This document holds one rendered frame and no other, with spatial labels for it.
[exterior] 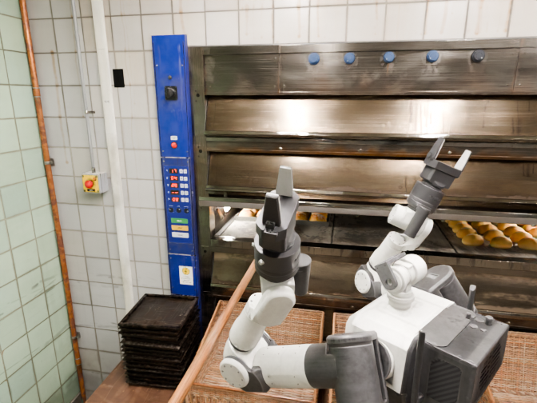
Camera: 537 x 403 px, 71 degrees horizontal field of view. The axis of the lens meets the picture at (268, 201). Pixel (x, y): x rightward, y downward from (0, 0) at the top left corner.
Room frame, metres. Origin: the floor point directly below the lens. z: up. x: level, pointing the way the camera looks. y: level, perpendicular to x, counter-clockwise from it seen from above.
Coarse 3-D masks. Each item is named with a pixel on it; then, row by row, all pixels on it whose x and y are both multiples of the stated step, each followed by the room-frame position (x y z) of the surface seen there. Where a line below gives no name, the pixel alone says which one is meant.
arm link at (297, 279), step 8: (304, 256) 0.71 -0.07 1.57; (256, 264) 0.67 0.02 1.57; (304, 264) 0.69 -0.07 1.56; (264, 272) 0.65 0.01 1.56; (288, 272) 0.65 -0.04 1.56; (296, 272) 0.68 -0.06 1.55; (304, 272) 0.69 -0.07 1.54; (264, 280) 0.68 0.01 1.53; (272, 280) 0.65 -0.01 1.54; (280, 280) 0.65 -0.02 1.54; (288, 280) 0.68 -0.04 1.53; (296, 280) 0.70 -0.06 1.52; (304, 280) 0.70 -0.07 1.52; (264, 288) 0.67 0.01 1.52; (296, 288) 0.71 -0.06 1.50; (304, 288) 0.71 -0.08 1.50
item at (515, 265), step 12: (216, 240) 1.82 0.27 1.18; (228, 240) 1.81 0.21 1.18; (240, 240) 1.81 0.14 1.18; (252, 240) 1.81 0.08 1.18; (300, 252) 1.73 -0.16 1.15; (312, 252) 1.72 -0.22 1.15; (324, 252) 1.71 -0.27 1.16; (336, 252) 1.70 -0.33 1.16; (348, 252) 1.68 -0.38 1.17; (360, 252) 1.67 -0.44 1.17; (372, 252) 1.66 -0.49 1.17; (408, 252) 1.65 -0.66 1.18; (420, 252) 1.65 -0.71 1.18; (432, 252) 1.65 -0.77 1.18; (444, 252) 1.65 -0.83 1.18; (444, 264) 1.60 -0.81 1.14; (456, 264) 1.59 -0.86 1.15; (468, 264) 1.58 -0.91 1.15; (480, 264) 1.57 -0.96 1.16; (492, 264) 1.56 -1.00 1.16; (504, 264) 1.55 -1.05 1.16; (516, 264) 1.54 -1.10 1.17; (528, 264) 1.53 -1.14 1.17
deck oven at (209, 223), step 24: (192, 48) 1.83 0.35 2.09; (192, 72) 1.84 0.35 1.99; (192, 96) 1.84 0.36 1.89; (192, 120) 1.84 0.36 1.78; (216, 144) 1.82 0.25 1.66; (240, 144) 1.79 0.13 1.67; (264, 144) 1.77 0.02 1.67; (288, 144) 1.75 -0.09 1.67; (312, 144) 1.72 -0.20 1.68; (336, 144) 1.70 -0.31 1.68; (360, 144) 1.68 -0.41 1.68; (384, 144) 1.66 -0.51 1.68; (408, 144) 1.64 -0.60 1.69; (432, 144) 1.62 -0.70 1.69; (456, 144) 1.60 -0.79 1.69; (480, 144) 1.58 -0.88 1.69; (504, 144) 1.56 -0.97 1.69; (528, 144) 1.55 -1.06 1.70; (216, 192) 1.81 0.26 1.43; (216, 216) 1.92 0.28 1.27; (432, 264) 1.61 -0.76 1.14; (216, 288) 1.81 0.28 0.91
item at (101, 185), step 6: (84, 174) 1.88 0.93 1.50; (90, 174) 1.87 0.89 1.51; (96, 174) 1.87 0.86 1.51; (102, 174) 1.89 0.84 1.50; (84, 180) 1.88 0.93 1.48; (90, 180) 1.87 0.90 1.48; (96, 180) 1.86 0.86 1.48; (102, 180) 1.89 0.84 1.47; (84, 186) 1.88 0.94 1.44; (96, 186) 1.86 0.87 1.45; (102, 186) 1.88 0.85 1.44; (84, 192) 1.88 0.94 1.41; (90, 192) 1.87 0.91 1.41; (96, 192) 1.86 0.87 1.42; (102, 192) 1.88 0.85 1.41
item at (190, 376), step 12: (252, 264) 1.46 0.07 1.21; (252, 276) 1.38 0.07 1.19; (240, 288) 1.26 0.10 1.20; (228, 312) 1.10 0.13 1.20; (216, 324) 1.03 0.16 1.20; (216, 336) 0.98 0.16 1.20; (204, 348) 0.91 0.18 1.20; (204, 360) 0.88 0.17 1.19; (192, 372) 0.82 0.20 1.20; (180, 384) 0.78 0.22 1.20; (192, 384) 0.80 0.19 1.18; (180, 396) 0.74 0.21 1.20
